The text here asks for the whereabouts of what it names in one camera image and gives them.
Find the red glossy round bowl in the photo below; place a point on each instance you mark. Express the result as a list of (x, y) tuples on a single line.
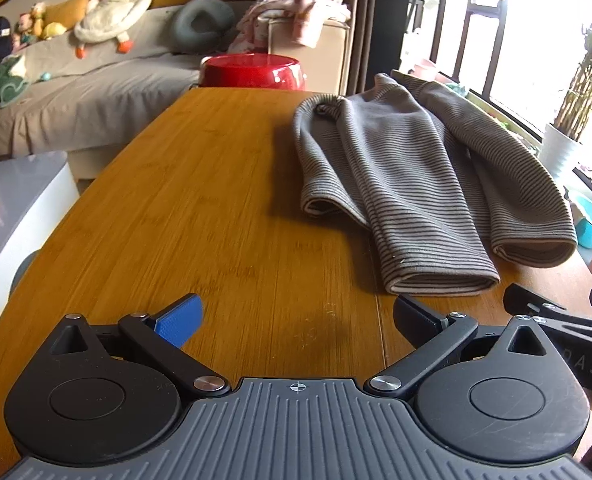
[(251, 72)]

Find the yellow duck plush toy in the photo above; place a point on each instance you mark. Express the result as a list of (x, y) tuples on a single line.
[(53, 30)]

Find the grey topped white table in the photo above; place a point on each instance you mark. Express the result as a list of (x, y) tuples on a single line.
[(25, 185)]

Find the tall plant in white pot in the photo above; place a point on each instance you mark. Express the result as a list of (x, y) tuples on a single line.
[(558, 152)]

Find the long window curtain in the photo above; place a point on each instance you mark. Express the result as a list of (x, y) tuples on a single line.
[(376, 25)]

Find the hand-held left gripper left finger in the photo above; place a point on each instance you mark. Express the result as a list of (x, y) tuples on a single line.
[(180, 317)]

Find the pink patterned clothes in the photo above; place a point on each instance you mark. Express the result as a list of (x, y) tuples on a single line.
[(301, 15)]

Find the grey striped sweater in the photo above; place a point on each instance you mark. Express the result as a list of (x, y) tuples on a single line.
[(401, 175)]

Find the white upright floor washer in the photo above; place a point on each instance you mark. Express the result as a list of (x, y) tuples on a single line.
[(418, 0)]

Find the grey rounded chair back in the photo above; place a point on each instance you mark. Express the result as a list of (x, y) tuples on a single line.
[(23, 272)]

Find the teal plastic basin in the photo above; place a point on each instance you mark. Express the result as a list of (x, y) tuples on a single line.
[(591, 225)]

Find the white goose plush toy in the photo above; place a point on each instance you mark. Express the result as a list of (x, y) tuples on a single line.
[(115, 5)]

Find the orange yellow plush toy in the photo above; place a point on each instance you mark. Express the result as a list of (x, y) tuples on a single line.
[(37, 17)]

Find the grey neck pillow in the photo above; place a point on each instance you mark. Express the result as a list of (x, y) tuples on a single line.
[(185, 25)]

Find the pink plastic basin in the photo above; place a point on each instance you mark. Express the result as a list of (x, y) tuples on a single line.
[(424, 67)]

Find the green dinosaur plush toy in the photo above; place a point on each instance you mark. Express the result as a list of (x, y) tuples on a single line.
[(3, 85)]

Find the grey covered sofa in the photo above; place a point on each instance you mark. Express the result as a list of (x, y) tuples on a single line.
[(100, 90)]

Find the pink plush doll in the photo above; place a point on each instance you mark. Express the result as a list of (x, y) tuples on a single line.
[(23, 30)]

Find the orange yellow pillow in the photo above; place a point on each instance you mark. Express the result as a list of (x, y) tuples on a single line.
[(65, 10)]

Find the black window frame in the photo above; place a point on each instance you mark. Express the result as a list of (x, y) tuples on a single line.
[(518, 121)]

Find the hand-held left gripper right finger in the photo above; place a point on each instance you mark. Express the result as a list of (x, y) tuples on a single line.
[(416, 321)]

